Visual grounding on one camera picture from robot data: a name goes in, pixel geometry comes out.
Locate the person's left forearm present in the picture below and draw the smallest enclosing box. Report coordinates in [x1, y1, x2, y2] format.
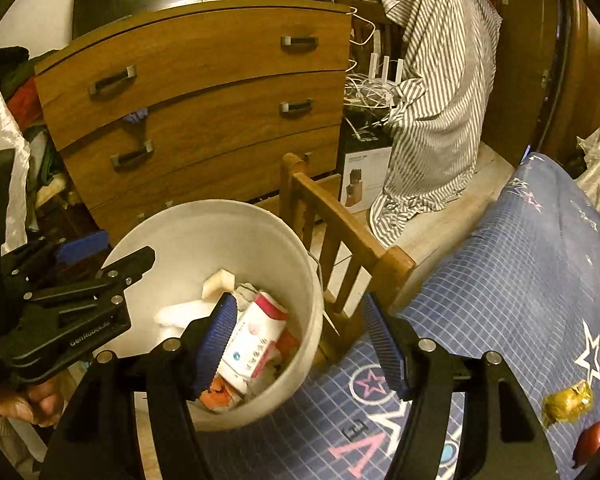
[0, 410, 49, 467]

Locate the white plastic bucket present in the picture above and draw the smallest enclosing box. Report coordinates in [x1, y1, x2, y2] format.
[98, 199, 326, 432]

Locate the blue star-print bedsheet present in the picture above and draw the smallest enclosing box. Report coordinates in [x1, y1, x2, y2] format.
[195, 152, 600, 480]

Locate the orange paper cup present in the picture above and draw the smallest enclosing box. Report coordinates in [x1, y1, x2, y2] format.
[199, 374, 246, 414]

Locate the white red medicine box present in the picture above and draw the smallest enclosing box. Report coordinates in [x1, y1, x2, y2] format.
[215, 292, 289, 396]

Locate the brown wooden wardrobe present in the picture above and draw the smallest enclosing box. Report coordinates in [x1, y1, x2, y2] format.
[545, 0, 600, 157]

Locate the person's left hand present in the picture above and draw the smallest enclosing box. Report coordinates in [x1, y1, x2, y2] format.
[0, 377, 66, 429]

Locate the grey striped cloth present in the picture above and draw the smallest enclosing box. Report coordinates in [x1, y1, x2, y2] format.
[352, 0, 504, 249]

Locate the yellow candy wrapper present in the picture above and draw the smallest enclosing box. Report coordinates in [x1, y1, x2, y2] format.
[542, 379, 595, 429]

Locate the wooden dresser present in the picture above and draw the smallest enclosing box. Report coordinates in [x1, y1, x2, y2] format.
[33, 0, 354, 247]

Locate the red round object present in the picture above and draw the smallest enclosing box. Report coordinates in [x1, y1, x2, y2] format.
[573, 411, 600, 469]

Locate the white cardboard box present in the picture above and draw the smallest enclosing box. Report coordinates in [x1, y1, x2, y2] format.
[338, 114, 394, 215]

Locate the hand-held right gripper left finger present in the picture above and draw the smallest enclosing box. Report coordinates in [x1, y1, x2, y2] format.
[40, 292, 239, 480]

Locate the dark clothes pile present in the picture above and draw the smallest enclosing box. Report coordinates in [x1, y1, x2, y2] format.
[0, 45, 81, 212]

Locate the white router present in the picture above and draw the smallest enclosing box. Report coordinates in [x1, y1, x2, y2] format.
[367, 29, 406, 87]

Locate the white cable bundle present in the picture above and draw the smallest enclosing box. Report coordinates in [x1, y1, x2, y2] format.
[342, 67, 411, 127]

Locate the dark brown door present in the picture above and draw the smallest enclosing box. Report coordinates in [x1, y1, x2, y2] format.
[479, 0, 569, 167]

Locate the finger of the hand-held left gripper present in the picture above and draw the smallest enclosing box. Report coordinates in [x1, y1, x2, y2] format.
[27, 246, 157, 306]
[2, 229, 110, 274]

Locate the light wooden chair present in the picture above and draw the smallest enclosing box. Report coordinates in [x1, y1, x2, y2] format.
[278, 152, 416, 364]

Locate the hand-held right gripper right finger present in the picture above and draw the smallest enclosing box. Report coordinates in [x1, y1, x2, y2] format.
[362, 293, 561, 480]

